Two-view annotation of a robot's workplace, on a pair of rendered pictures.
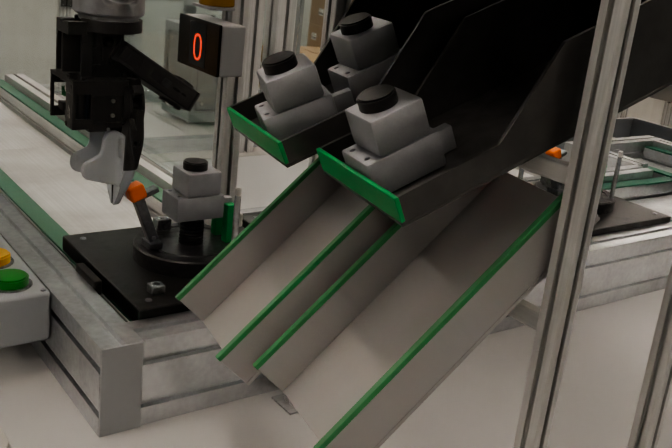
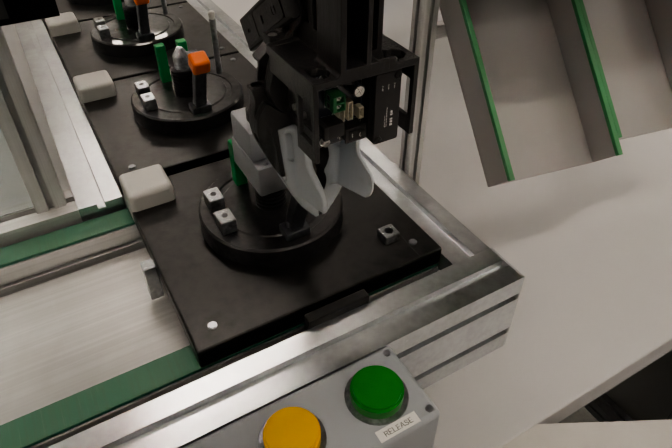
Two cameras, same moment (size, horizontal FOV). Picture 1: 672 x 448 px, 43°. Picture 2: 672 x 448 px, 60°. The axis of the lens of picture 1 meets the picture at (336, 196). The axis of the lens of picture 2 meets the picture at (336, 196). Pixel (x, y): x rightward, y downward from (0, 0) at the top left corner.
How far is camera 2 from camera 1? 1.06 m
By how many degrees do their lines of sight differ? 73
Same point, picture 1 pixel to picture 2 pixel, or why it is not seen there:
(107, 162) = (354, 158)
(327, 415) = (636, 120)
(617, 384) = not seen: hidden behind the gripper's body
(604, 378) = not seen: hidden behind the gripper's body
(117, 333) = (482, 268)
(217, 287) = (492, 149)
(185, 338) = (456, 225)
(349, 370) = (613, 91)
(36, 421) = (493, 404)
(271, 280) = (502, 106)
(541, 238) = not seen: outside the picture
